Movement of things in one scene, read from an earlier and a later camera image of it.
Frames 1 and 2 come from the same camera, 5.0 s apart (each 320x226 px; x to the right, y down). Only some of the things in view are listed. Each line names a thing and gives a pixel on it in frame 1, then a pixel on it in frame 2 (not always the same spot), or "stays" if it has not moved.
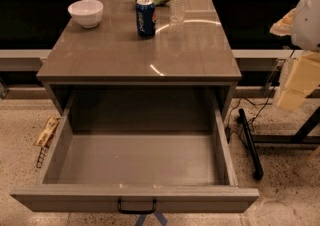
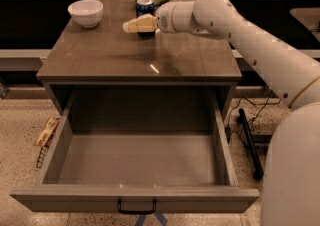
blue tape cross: [160, 217] stays
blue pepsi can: [146, 17] stays
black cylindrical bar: [252, 151] stays
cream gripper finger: [302, 80] → [145, 23]
